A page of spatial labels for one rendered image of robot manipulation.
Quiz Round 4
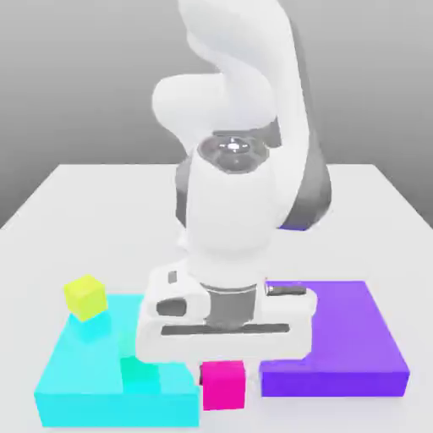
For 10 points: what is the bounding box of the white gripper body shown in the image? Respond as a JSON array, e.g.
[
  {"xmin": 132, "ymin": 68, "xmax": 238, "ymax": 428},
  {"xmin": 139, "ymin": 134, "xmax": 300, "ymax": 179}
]
[{"xmin": 134, "ymin": 309, "xmax": 318, "ymax": 365}]

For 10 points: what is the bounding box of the small magenta cube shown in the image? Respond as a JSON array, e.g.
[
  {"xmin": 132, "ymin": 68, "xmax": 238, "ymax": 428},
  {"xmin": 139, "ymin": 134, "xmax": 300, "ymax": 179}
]
[{"xmin": 198, "ymin": 359, "xmax": 247, "ymax": 412}]

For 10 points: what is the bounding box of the small teal cube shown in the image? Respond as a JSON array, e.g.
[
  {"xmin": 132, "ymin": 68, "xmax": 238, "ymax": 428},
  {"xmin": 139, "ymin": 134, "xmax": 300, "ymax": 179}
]
[{"xmin": 118, "ymin": 332, "xmax": 162, "ymax": 396}]

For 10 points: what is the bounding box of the small yellow cube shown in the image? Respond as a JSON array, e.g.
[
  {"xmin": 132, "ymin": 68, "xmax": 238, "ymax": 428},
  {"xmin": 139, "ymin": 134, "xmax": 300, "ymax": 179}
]
[{"xmin": 63, "ymin": 274, "xmax": 109, "ymax": 323}]

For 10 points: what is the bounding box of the large purple box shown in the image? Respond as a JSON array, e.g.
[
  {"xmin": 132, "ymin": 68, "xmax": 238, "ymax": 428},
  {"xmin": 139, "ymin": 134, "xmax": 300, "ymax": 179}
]
[{"xmin": 259, "ymin": 280, "xmax": 411, "ymax": 398}]

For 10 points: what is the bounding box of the large cyan box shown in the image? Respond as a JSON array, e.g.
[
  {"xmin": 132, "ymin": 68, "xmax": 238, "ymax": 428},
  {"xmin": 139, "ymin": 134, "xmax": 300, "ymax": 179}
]
[{"xmin": 33, "ymin": 293, "xmax": 201, "ymax": 429}]

